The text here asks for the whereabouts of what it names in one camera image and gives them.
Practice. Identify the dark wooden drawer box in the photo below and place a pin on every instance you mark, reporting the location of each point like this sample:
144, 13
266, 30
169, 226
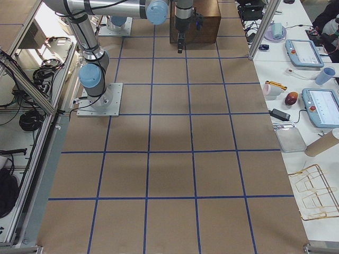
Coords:
205, 22

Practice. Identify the purple plate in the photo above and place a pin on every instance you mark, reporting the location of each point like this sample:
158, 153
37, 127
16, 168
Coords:
268, 35

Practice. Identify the light blue cup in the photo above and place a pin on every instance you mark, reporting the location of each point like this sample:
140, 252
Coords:
325, 75

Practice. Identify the near teach pendant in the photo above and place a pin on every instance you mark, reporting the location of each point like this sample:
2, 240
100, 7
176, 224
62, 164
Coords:
321, 106

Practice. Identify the cardboard tube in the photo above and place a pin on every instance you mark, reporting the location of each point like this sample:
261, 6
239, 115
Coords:
323, 143

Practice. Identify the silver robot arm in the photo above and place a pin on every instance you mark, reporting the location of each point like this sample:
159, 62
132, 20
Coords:
77, 13

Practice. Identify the red mango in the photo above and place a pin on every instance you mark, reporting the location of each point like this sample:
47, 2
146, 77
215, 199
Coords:
291, 98

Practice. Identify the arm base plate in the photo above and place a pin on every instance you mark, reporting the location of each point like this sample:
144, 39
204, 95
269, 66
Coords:
108, 29
107, 105

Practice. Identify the teach pendant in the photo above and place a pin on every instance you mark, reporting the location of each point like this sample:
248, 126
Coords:
303, 53
321, 106

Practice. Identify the black power adapter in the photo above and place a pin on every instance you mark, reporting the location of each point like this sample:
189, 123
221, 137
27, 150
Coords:
280, 115

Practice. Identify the gold wire rack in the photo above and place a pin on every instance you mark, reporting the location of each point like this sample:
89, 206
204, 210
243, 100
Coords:
315, 196

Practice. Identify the aluminium frame post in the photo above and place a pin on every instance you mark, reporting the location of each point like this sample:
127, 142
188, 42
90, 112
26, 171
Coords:
265, 22

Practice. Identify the teal cup on plate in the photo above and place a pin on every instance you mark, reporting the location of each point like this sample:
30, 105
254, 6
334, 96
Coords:
277, 31

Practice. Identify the far teach pendant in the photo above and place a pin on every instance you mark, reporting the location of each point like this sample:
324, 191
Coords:
303, 53

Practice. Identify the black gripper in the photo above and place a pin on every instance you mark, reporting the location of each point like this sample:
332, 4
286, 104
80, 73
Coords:
181, 25

